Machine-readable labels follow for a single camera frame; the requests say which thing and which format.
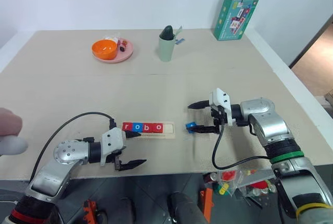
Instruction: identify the clear bag of small items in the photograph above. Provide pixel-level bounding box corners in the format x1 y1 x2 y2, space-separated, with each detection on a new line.
104 34 122 43

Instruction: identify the dark green toy vegetable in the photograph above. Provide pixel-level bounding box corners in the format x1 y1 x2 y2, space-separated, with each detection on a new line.
159 25 175 41

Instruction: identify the small orange black device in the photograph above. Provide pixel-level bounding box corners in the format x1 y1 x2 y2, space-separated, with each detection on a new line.
82 199 99 222

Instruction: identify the person's bare hand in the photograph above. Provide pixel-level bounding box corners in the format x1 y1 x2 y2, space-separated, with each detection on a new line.
0 107 23 138

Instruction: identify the dark rounded shape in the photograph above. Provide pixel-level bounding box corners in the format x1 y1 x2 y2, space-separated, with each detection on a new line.
167 191 207 224

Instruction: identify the orange upright tool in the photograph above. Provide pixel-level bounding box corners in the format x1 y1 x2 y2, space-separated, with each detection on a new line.
198 188 214 223

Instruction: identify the pale green cup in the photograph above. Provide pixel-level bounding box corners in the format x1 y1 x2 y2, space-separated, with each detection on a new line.
158 35 176 63

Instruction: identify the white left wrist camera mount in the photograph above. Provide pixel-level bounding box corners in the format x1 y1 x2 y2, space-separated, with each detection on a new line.
100 127 127 167

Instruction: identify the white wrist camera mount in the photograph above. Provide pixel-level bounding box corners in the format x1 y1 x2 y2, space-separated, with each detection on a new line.
100 127 127 167
209 88 234 127

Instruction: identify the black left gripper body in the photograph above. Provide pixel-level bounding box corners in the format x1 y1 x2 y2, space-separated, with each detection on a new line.
113 146 127 171

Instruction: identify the orange plastic bowl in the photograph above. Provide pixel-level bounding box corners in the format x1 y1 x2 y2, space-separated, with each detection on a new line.
91 39 118 60

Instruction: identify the pink round plate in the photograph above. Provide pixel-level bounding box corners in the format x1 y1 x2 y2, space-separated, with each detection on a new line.
92 38 135 64

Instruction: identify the clear bag of colourful toys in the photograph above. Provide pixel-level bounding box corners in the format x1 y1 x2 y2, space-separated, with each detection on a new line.
207 168 277 199

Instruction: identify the teal cardboard box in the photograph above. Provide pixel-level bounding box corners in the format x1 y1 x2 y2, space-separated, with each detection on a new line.
213 0 260 42

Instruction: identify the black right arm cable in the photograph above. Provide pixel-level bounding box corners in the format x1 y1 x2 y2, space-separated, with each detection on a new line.
211 125 272 170

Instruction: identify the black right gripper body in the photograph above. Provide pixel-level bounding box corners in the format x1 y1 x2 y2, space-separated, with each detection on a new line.
210 104 227 134

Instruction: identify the beige table cover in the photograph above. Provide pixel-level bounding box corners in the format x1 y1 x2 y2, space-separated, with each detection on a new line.
0 29 333 182

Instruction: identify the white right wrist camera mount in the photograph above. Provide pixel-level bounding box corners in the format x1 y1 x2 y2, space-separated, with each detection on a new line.
209 88 234 127

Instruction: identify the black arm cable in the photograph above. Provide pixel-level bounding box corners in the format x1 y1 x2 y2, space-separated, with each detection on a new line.
211 125 272 170
30 111 117 183

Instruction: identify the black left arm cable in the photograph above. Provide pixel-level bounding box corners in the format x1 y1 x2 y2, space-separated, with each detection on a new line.
30 111 117 183

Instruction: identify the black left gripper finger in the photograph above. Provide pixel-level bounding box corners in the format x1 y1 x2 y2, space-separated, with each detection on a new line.
120 159 148 171
124 130 143 139

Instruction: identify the white rounded object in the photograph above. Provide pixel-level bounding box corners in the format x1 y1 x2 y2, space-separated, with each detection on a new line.
0 135 29 157

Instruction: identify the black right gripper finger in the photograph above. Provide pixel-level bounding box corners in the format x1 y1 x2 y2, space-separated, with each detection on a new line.
187 125 219 134
187 99 211 110

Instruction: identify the wooden letter tile rack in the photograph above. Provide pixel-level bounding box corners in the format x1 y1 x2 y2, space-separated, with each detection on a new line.
121 121 176 140

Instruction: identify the small red and black toy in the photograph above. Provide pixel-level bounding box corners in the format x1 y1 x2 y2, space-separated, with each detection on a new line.
118 39 129 53

